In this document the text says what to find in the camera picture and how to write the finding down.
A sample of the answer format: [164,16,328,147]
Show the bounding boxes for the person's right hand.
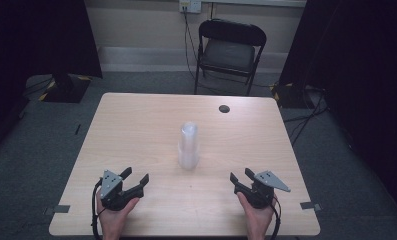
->
[236,192,278,240]

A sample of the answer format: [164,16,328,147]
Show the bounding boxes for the person's left hand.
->
[95,197,141,240]

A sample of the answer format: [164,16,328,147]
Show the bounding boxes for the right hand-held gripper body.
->
[234,170,292,210]

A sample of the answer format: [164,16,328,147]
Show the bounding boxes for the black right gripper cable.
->
[269,195,283,240]

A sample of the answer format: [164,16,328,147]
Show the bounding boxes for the black stand base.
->
[38,73,93,104]
[271,82,317,110]

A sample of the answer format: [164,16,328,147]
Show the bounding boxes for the black curtain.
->
[0,0,104,158]
[278,0,397,214]

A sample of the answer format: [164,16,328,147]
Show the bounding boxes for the black floor cables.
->
[282,87,331,148]

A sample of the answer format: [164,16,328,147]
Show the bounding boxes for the black folding chair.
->
[193,18,268,97]

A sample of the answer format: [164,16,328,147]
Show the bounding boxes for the grey tape strip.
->
[43,204,71,216]
[299,201,323,212]

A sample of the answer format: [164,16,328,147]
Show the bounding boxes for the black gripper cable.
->
[269,195,283,240]
[90,178,104,240]

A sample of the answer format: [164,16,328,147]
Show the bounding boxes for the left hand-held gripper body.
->
[100,169,145,212]

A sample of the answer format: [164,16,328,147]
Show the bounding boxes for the white wall socket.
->
[178,0,203,15]

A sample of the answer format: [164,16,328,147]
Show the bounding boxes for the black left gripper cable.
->
[90,178,104,240]

